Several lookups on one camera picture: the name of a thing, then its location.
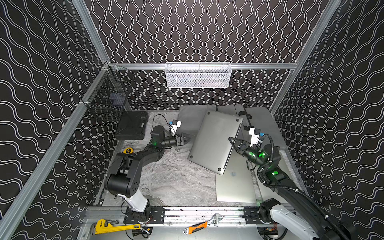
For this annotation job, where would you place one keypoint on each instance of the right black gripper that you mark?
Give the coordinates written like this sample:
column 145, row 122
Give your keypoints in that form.
column 240, row 147

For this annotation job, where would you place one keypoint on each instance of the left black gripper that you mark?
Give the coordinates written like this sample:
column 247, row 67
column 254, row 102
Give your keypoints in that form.
column 178, row 140

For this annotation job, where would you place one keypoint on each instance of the grey laptop bag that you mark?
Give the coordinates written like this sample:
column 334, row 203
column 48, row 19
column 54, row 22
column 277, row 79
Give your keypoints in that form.
column 228, row 109
column 263, row 120
column 192, row 118

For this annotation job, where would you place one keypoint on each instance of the dark grey laptop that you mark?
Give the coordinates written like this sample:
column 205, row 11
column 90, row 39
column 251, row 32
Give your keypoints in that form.
column 212, row 148

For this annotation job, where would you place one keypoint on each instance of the silver laptop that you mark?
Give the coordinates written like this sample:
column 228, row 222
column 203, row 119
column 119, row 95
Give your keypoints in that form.
column 236, row 184
column 287, row 165

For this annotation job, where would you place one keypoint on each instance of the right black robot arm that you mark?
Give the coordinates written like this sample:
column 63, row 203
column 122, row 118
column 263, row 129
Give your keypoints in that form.
column 312, row 221

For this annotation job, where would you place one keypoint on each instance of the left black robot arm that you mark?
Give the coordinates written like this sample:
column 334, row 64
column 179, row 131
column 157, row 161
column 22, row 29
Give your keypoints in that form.
column 124, row 175

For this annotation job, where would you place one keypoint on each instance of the black plastic tool case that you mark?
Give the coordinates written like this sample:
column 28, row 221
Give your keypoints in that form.
column 132, row 126

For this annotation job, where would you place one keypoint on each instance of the yellow tape measure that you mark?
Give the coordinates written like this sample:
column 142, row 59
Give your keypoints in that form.
column 128, row 151

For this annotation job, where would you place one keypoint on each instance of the orange adjustable wrench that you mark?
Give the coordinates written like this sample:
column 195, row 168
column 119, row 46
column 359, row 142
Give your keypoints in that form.
column 200, row 226

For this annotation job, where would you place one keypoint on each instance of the yellow pipe wrench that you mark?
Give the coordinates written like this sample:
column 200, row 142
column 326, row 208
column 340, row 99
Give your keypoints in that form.
column 103, row 226

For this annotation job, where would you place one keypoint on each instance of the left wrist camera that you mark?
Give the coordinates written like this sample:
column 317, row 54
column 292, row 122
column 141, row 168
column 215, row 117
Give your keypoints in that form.
column 174, row 125

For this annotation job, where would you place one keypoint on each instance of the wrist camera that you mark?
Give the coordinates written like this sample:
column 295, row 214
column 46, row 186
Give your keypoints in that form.
column 255, row 136
column 174, row 125

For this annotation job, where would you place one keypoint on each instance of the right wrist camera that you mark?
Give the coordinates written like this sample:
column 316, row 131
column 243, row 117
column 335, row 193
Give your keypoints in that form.
column 255, row 136

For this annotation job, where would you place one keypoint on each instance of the white wire mesh basket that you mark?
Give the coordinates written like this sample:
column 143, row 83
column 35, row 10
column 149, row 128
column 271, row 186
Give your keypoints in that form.
column 196, row 75

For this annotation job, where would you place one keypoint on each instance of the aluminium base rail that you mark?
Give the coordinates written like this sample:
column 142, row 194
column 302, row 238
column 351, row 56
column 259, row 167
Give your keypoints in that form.
column 187, row 216

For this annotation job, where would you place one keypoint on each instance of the black wire basket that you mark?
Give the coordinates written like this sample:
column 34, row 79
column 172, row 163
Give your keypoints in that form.
column 109, row 100

